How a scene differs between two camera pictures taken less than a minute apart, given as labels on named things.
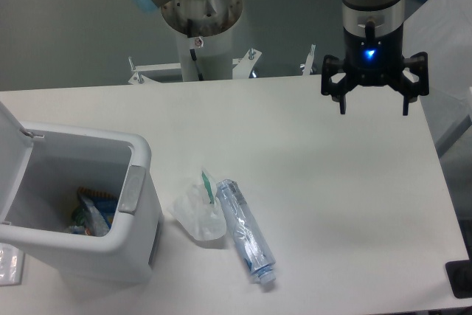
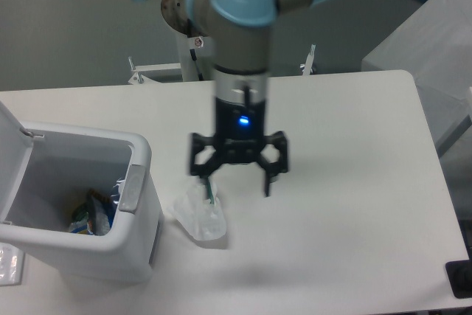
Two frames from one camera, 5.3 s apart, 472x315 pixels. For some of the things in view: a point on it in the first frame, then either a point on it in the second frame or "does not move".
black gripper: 375,61 → 240,131
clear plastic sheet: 12,262 does not move
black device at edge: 459,274 does not move
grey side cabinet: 442,27 does not move
